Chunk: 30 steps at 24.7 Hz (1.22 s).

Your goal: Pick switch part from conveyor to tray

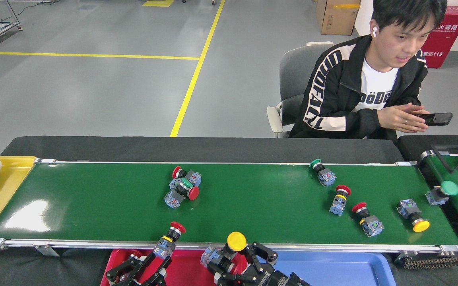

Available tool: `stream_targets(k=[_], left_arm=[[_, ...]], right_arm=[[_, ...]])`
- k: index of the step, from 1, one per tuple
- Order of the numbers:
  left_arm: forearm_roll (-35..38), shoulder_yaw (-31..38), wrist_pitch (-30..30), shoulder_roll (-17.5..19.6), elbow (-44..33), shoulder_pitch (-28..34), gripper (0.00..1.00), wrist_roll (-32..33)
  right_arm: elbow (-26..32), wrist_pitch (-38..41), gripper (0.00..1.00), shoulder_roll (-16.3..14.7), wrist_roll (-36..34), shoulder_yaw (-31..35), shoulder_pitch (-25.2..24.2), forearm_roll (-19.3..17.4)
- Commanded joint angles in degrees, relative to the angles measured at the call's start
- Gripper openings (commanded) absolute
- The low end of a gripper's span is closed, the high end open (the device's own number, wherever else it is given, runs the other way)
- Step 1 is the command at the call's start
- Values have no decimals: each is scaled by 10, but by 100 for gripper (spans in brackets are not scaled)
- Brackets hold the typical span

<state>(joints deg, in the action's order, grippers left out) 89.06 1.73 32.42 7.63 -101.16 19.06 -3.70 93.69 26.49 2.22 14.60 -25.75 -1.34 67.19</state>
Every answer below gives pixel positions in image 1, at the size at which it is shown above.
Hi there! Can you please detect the brown cardboard box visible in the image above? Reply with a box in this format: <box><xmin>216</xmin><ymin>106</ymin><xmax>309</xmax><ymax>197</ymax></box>
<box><xmin>316</xmin><ymin>0</ymin><xmax>361</xmax><ymax>36</ymax></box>

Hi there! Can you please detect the person's left hand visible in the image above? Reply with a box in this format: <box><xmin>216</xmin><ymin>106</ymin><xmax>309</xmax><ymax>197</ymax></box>
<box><xmin>401</xmin><ymin>102</ymin><xmax>432</xmax><ymax>116</ymax></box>

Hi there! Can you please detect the blue plastic tray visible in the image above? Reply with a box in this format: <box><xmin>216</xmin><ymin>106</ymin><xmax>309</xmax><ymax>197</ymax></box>
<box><xmin>271</xmin><ymin>250</ymin><xmax>397</xmax><ymax>286</ymax></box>

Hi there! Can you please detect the person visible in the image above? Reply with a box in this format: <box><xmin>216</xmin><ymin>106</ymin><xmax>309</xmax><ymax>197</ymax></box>
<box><xmin>289</xmin><ymin>0</ymin><xmax>448</xmax><ymax>139</ymax></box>

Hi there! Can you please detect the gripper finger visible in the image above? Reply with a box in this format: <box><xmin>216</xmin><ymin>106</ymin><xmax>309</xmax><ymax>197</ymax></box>
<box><xmin>142</xmin><ymin>256</ymin><xmax>173</xmax><ymax>286</ymax></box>
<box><xmin>105</xmin><ymin>254</ymin><xmax>156</xmax><ymax>286</ymax></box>

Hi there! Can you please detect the long green conveyor belt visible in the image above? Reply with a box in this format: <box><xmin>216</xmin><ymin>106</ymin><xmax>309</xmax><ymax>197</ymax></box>
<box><xmin>0</xmin><ymin>158</ymin><xmax>458</xmax><ymax>257</ymax></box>

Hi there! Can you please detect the black phone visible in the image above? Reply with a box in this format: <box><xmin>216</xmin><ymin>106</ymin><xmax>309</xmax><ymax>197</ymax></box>
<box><xmin>418</xmin><ymin>112</ymin><xmax>453</xmax><ymax>126</ymax></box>

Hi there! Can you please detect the grey office chair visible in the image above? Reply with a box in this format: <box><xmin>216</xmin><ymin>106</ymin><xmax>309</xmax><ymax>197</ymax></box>
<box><xmin>267</xmin><ymin>41</ymin><xmax>335</xmax><ymax>138</ymax></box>

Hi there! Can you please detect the person's right hand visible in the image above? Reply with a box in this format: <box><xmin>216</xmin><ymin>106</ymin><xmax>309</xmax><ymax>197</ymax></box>
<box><xmin>377</xmin><ymin>103</ymin><xmax>429</xmax><ymax>133</ymax></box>

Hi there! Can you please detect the red fire extinguisher box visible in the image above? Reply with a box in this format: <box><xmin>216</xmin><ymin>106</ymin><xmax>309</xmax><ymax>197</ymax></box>
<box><xmin>420</xmin><ymin>6</ymin><xmax>458</xmax><ymax>69</ymax></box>

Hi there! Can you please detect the conveyor drive chain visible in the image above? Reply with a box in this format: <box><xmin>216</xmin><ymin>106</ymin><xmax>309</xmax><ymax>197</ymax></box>
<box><xmin>402</xmin><ymin>254</ymin><xmax>458</xmax><ymax>270</ymax></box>

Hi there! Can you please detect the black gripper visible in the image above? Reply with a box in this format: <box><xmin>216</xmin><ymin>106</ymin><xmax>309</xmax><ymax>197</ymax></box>
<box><xmin>212</xmin><ymin>242</ymin><xmax>311</xmax><ymax>286</ymax></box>

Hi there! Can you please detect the yellow push button switch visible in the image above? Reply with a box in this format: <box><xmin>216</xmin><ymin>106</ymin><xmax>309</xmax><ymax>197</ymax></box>
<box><xmin>200</xmin><ymin>232</ymin><xmax>248</xmax><ymax>271</ymax></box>
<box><xmin>397</xmin><ymin>199</ymin><xmax>431</xmax><ymax>233</ymax></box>

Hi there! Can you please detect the red plastic tray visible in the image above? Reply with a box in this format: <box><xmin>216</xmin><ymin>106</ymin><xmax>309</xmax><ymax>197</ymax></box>
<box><xmin>100</xmin><ymin>249</ymin><xmax>249</xmax><ymax>286</ymax></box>

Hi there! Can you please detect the green push button switch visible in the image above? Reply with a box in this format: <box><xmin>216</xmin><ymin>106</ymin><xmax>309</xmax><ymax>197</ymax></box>
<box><xmin>309</xmin><ymin>158</ymin><xmax>337</xmax><ymax>187</ymax></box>
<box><xmin>175</xmin><ymin>177</ymin><xmax>194</xmax><ymax>196</ymax></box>
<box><xmin>425</xmin><ymin>180</ymin><xmax>458</xmax><ymax>206</ymax></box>

